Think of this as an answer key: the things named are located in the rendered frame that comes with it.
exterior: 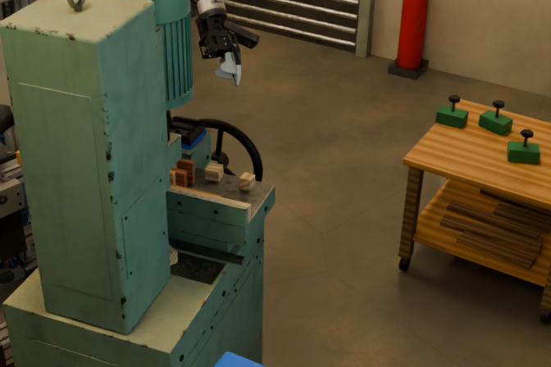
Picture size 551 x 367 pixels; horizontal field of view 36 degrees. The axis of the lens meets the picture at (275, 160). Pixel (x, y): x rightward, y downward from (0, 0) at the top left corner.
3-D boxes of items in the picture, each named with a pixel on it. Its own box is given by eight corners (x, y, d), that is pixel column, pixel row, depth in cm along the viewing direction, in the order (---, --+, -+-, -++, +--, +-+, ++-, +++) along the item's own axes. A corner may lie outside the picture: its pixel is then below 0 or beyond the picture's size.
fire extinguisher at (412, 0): (428, 68, 497) (440, -31, 466) (416, 80, 483) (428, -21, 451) (399, 61, 504) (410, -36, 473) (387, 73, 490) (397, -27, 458)
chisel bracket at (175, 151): (182, 162, 217) (181, 133, 213) (157, 190, 206) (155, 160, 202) (157, 156, 219) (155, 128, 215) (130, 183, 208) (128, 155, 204)
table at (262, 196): (288, 185, 235) (289, 167, 232) (247, 247, 211) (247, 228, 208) (98, 142, 253) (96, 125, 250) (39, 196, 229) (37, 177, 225)
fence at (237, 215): (248, 224, 209) (248, 206, 206) (245, 228, 208) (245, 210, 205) (41, 174, 226) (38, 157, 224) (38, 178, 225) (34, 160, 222)
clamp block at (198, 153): (212, 160, 240) (212, 132, 236) (193, 183, 230) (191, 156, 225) (166, 149, 245) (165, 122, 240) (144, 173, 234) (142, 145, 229)
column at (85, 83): (173, 278, 206) (157, 0, 168) (129, 338, 189) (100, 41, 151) (93, 257, 213) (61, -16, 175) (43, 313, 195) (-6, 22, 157)
